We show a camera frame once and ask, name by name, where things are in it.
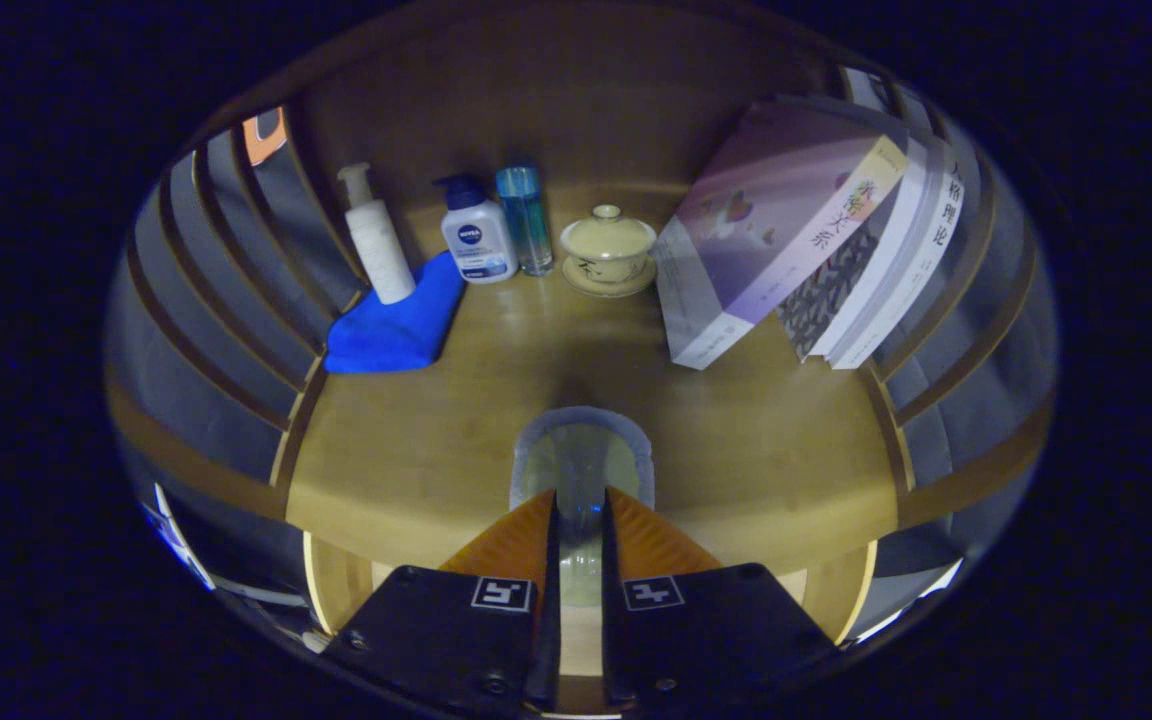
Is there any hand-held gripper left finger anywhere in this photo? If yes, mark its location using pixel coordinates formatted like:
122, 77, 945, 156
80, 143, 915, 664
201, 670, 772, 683
321, 488, 562, 716

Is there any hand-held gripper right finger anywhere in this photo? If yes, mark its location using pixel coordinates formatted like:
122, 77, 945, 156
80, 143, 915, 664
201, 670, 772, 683
601, 486, 842, 713

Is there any wooden countertop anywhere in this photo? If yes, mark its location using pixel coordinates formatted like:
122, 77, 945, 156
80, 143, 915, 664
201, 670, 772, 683
286, 180, 902, 576

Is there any wooden cabinet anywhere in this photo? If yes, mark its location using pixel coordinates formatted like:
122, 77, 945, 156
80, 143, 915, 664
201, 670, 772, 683
106, 5, 1057, 661

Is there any blue cloth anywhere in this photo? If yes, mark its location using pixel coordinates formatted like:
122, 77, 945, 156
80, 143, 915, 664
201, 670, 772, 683
324, 250, 467, 375

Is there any patterned book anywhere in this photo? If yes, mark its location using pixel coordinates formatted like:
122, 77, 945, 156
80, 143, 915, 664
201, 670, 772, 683
776, 225, 882, 363

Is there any white pump bottle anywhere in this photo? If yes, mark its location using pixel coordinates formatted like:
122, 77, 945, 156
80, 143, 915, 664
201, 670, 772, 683
337, 163, 417, 305

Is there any white bottle blue cap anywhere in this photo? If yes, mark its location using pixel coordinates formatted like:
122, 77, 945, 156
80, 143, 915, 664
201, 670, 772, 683
433, 174, 519, 285

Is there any beige lidded tea cup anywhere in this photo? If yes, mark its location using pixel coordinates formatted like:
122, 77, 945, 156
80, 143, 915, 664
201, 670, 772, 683
560, 204, 658, 299

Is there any teal clear bottle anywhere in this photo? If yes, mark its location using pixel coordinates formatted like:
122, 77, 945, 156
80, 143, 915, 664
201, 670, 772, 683
495, 166, 555, 277

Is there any purple book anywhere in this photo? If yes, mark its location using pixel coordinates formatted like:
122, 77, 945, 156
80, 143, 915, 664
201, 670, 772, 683
652, 100, 909, 371

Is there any white book printed spine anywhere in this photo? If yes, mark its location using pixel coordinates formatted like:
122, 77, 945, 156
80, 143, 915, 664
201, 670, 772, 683
831, 155, 967, 371

